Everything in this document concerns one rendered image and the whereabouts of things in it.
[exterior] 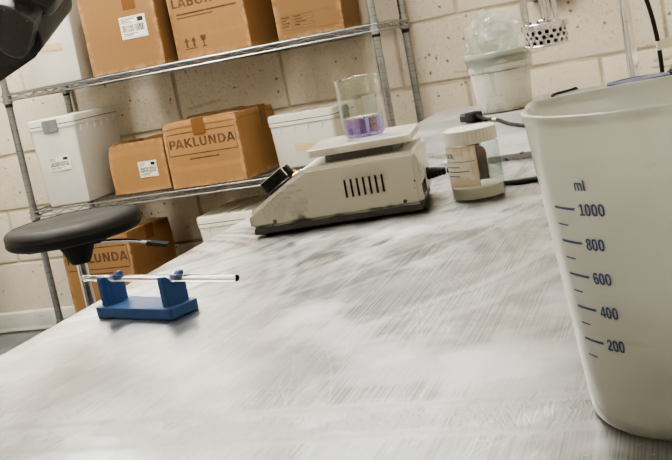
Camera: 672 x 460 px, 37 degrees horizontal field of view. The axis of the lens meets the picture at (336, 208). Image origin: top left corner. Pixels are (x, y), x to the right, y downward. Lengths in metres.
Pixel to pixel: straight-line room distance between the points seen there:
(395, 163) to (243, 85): 2.73
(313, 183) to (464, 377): 0.57
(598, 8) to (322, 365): 2.91
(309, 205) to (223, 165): 2.30
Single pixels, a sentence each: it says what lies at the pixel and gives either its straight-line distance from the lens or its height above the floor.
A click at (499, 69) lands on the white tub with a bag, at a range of 2.07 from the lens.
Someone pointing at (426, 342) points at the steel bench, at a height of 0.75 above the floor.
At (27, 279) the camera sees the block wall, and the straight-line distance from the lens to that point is 4.47.
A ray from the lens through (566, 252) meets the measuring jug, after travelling 0.47.
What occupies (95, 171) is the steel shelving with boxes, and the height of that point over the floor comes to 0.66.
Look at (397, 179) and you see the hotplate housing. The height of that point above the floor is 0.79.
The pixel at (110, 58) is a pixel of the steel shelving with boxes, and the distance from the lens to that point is 3.59.
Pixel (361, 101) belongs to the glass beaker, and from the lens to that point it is 1.12.
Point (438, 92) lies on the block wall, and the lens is 3.58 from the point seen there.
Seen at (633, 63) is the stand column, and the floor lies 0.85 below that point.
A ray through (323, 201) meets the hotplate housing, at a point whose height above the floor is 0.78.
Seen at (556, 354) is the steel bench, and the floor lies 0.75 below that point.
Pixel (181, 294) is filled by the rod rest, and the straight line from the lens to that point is 0.86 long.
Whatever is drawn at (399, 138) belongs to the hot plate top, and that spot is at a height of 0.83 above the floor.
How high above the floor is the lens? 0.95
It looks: 9 degrees down
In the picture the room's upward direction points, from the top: 11 degrees counter-clockwise
